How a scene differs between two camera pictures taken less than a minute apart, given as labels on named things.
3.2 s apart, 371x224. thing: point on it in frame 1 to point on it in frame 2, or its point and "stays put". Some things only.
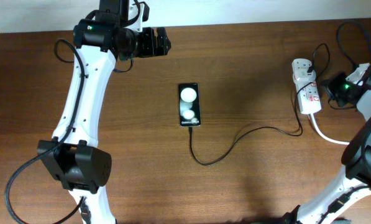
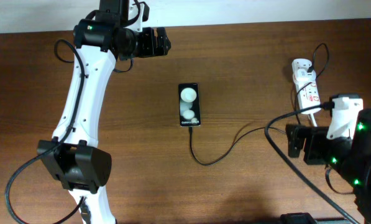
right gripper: (327, 85) to (314, 136)
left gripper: (148, 48) stays put
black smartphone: (189, 104) stays put
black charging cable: (274, 128) stays put
